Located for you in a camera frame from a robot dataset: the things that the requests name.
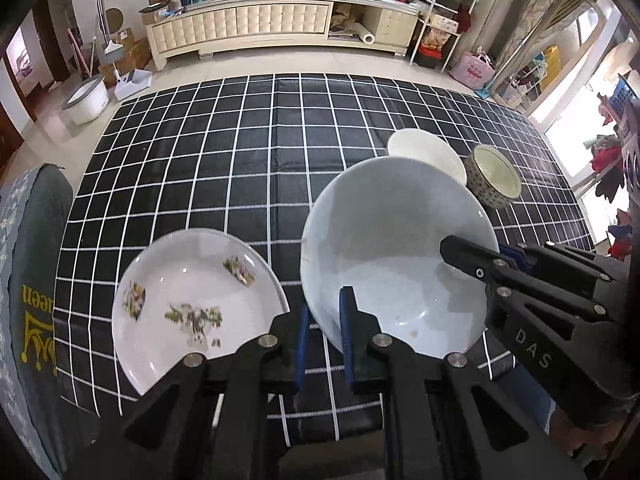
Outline pink bag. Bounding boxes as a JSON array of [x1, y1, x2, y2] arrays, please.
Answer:
[[450, 49, 495, 92]]

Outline white metal shelf rack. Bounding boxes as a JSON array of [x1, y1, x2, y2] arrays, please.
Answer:
[[407, 0, 483, 68]]

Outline round brown wall disc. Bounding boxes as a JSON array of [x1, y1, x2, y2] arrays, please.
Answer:
[[104, 8, 126, 36]]

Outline pile of hanging clothes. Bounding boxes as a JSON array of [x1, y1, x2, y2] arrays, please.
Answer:
[[582, 85, 640, 261]]

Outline white dustpan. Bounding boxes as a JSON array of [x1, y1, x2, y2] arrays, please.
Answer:
[[114, 70, 153, 102]]

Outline cardboard boxes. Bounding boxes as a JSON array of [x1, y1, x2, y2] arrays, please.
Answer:
[[97, 27, 151, 88]]

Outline green patterned bowl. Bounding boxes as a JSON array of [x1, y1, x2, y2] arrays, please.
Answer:
[[464, 143, 522, 209]]

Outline plain white bowl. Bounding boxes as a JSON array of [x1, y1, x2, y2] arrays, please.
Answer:
[[387, 128, 468, 186]]

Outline grey embroidered chair cover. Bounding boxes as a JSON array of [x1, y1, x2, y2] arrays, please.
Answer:
[[0, 162, 76, 480]]

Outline cream television cabinet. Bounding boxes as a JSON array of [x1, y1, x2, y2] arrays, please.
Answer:
[[142, 0, 421, 72]]

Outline blue plastic basket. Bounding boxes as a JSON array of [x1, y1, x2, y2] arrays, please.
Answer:
[[612, 74, 640, 136]]

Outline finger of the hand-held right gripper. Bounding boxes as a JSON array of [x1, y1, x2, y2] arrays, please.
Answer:
[[440, 235, 611, 322], [500, 242, 631, 306]]

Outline brown doorway frame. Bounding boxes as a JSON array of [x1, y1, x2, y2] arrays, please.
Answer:
[[0, 10, 71, 126]]

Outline green floral white plate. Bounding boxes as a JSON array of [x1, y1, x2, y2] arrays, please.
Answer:
[[111, 228, 291, 397]]

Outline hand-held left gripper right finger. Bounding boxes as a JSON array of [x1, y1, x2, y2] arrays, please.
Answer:
[[339, 286, 586, 480]]

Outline white mop bucket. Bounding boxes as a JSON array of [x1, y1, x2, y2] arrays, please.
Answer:
[[61, 75, 109, 126]]

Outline blue and white bowl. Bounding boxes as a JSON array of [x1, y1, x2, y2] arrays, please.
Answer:
[[300, 156, 501, 359]]

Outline patterned beige curtain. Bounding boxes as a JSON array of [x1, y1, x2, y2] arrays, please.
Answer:
[[487, 0, 583, 61]]

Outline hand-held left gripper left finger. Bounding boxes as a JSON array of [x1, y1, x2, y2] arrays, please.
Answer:
[[120, 305, 311, 480]]

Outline cream curved frame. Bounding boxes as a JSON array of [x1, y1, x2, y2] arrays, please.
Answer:
[[492, 0, 608, 106]]

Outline black white checkered tablecloth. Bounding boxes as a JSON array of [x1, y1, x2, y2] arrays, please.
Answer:
[[52, 72, 596, 448]]

